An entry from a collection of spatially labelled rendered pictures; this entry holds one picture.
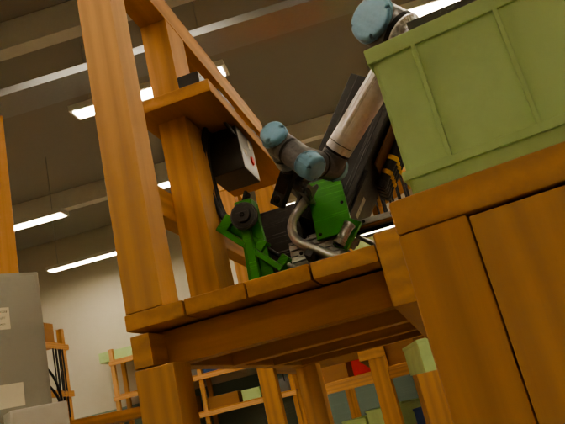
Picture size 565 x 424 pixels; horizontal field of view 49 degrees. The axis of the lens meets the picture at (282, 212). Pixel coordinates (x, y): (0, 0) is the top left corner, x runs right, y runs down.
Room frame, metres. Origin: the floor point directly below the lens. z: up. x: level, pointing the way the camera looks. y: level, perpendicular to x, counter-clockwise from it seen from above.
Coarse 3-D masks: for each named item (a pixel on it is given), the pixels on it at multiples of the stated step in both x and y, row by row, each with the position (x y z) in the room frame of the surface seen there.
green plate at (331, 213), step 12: (324, 180) 1.86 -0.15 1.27; (324, 192) 1.86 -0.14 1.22; (336, 192) 1.84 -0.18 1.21; (312, 204) 1.86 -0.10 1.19; (324, 204) 1.85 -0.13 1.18; (336, 204) 1.83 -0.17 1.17; (312, 216) 1.85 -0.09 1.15; (324, 216) 1.84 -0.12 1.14; (336, 216) 1.83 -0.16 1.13; (348, 216) 1.82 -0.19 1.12; (324, 228) 1.83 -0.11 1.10; (336, 228) 1.82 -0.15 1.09
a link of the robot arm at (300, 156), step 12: (288, 144) 1.50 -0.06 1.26; (300, 144) 1.51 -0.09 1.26; (288, 156) 1.50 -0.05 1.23; (300, 156) 1.49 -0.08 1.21; (312, 156) 1.48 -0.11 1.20; (324, 156) 1.55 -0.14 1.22; (300, 168) 1.49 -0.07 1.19; (312, 168) 1.49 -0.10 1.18; (324, 168) 1.53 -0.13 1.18; (312, 180) 1.53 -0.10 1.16
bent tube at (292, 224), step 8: (304, 200) 1.83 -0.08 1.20; (296, 208) 1.83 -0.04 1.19; (304, 208) 1.83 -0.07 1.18; (296, 216) 1.83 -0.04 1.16; (288, 224) 1.82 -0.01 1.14; (296, 224) 1.83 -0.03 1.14; (288, 232) 1.82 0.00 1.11; (296, 232) 1.82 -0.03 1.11; (296, 240) 1.80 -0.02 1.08; (304, 240) 1.80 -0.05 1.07; (304, 248) 1.80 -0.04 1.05; (312, 248) 1.79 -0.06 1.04; (320, 248) 1.78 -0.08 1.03; (320, 256) 1.78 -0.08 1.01; (328, 256) 1.77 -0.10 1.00
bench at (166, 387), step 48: (240, 288) 1.25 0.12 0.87; (288, 288) 1.24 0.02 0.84; (336, 288) 1.29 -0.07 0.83; (384, 288) 1.27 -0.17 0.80; (144, 336) 1.30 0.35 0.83; (192, 336) 1.36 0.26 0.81; (240, 336) 1.34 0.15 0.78; (288, 336) 1.35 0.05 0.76; (336, 336) 1.72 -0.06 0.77; (384, 336) 2.11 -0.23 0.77; (144, 384) 1.30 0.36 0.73; (192, 384) 1.36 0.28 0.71
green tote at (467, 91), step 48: (480, 0) 0.54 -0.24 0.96; (528, 0) 0.53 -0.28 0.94; (384, 48) 0.58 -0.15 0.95; (432, 48) 0.57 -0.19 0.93; (480, 48) 0.55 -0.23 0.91; (528, 48) 0.54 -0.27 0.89; (384, 96) 0.60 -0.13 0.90; (432, 96) 0.57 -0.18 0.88; (480, 96) 0.56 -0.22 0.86; (528, 96) 0.54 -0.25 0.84; (432, 144) 0.58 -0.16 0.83; (480, 144) 0.56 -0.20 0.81; (528, 144) 0.55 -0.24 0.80
